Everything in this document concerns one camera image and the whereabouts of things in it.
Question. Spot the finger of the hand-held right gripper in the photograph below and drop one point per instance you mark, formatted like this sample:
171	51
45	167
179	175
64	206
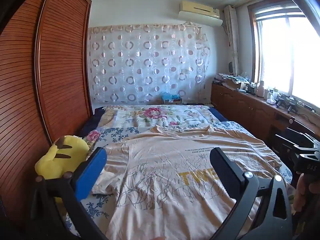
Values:
297	136

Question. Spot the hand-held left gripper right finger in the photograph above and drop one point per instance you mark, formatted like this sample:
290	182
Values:
226	166

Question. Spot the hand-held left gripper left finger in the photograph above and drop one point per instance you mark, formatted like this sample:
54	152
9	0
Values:
91	172

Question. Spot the beige printed t-shirt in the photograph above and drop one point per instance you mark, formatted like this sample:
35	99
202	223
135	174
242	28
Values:
162	180

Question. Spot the person's right hand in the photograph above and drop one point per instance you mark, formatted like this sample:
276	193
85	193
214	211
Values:
308	192

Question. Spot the yellow plush toy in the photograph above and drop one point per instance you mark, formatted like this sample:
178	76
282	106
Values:
62	155

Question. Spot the black tripod gadget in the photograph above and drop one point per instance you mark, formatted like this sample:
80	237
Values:
287	102

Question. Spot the dark blue blanket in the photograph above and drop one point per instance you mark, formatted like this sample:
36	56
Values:
88	126

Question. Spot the blue floral bed sheet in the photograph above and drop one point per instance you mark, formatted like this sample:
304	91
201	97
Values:
120	133

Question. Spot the long wooden cabinet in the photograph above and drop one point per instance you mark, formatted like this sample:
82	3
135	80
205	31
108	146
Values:
245	110

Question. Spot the white bottle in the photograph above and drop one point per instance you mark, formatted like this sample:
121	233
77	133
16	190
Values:
260	90

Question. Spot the cardboard box with clutter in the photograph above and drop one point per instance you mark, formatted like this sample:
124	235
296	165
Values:
232	81

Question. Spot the pink floral quilt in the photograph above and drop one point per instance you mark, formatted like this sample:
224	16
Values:
155	113

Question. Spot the wood-framed window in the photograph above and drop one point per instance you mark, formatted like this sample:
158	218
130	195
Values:
287	50

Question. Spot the brown slatted wooden wardrobe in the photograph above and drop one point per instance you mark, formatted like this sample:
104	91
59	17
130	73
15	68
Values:
50	67

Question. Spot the white wrapped pipe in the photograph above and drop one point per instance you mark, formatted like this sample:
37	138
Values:
232	40

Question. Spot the sheer circle-patterned curtain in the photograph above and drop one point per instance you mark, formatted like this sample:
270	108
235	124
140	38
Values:
150	65

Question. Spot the wall air conditioner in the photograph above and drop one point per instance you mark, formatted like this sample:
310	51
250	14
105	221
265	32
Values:
200	12

